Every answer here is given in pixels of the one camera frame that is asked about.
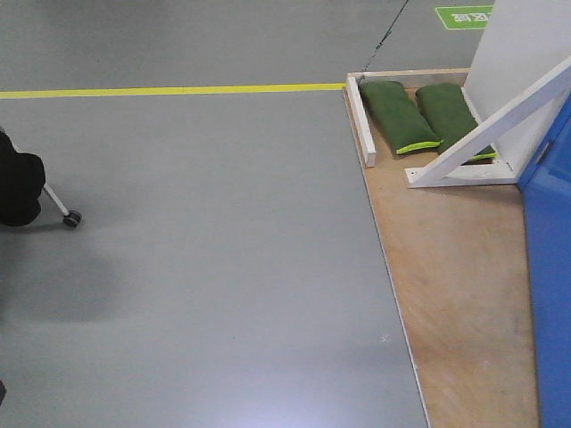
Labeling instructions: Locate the white diagonal door brace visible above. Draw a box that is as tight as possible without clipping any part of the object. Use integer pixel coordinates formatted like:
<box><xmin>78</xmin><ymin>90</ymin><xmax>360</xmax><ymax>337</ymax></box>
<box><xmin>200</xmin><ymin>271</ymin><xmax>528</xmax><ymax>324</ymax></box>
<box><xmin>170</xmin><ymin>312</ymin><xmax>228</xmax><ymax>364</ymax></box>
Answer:
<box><xmin>418</xmin><ymin>58</ymin><xmax>570</xmax><ymax>183</ymax></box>

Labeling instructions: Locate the plywood door platform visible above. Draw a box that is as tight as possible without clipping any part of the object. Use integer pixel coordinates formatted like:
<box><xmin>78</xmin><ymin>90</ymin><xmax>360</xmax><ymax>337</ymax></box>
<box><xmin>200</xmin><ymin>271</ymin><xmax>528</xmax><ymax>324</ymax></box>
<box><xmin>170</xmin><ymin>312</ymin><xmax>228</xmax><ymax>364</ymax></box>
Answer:
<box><xmin>343</xmin><ymin>86</ymin><xmax>540</xmax><ymax>427</ymax></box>

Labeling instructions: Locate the blue door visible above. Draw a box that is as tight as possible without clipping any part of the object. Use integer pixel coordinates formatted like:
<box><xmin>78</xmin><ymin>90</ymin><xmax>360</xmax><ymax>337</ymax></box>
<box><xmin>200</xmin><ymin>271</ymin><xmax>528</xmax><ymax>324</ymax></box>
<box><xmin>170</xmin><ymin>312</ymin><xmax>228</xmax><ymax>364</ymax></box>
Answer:
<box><xmin>518</xmin><ymin>100</ymin><xmax>570</xmax><ymax>427</ymax></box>

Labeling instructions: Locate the green sandbag left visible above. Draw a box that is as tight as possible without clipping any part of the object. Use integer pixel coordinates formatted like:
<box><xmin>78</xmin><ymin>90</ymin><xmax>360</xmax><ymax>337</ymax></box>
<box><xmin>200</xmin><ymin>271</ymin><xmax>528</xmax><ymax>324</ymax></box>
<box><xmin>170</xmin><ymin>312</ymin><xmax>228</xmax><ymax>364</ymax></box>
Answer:
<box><xmin>359</xmin><ymin>81</ymin><xmax>442</xmax><ymax>155</ymax></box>

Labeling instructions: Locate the green sandbag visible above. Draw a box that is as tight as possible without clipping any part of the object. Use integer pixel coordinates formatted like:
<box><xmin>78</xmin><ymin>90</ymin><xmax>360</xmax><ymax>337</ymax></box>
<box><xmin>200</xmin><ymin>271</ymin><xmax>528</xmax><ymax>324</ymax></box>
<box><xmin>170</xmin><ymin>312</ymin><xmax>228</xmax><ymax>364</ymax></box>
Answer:
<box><xmin>359</xmin><ymin>81</ymin><xmax>442</xmax><ymax>155</ymax></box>
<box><xmin>415</xmin><ymin>83</ymin><xmax>478</xmax><ymax>154</ymax></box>

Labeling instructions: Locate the green sandbag right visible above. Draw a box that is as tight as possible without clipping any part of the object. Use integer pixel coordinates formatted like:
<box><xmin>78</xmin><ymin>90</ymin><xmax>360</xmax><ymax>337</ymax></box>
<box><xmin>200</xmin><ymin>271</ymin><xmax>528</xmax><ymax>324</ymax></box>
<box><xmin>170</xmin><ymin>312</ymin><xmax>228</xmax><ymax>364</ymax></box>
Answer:
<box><xmin>415</xmin><ymin>83</ymin><xmax>478</xmax><ymax>154</ymax></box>

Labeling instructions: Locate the white chair leg with caster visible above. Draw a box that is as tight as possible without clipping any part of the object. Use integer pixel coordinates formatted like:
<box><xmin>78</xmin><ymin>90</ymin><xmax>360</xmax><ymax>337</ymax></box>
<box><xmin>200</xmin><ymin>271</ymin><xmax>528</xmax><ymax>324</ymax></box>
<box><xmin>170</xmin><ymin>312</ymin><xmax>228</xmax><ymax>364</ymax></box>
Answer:
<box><xmin>43</xmin><ymin>184</ymin><xmax>82</xmax><ymax>228</ymax></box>

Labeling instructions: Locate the person in black trousers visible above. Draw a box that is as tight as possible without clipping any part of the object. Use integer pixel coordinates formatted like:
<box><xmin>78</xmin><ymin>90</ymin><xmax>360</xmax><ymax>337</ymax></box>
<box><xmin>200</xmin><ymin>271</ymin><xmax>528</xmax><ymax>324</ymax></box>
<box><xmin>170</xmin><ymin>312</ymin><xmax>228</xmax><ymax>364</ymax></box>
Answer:
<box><xmin>1</xmin><ymin>128</ymin><xmax>46</xmax><ymax>227</ymax></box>

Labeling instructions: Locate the white edge rail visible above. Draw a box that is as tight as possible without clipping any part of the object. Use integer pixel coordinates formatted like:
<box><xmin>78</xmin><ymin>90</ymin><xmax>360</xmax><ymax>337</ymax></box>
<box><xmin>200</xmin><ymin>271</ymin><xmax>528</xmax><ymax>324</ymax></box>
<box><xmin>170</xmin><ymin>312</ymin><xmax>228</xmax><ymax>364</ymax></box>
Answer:
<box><xmin>345</xmin><ymin>73</ymin><xmax>377</xmax><ymax>168</ymax></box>

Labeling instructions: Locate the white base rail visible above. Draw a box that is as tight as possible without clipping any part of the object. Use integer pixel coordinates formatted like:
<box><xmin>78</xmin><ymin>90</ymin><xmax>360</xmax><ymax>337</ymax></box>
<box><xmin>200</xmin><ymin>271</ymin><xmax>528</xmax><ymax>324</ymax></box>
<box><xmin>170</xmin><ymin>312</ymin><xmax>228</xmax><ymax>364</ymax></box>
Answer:
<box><xmin>404</xmin><ymin>162</ymin><xmax>517</xmax><ymax>188</ymax></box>

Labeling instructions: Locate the dark anchor rope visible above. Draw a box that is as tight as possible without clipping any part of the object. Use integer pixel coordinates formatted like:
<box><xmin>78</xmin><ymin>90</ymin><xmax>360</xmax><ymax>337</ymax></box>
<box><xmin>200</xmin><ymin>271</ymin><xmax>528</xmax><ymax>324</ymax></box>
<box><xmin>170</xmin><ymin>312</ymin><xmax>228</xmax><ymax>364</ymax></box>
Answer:
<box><xmin>361</xmin><ymin>0</ymin><xmax>410</xmax><ymax>75</ymax></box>

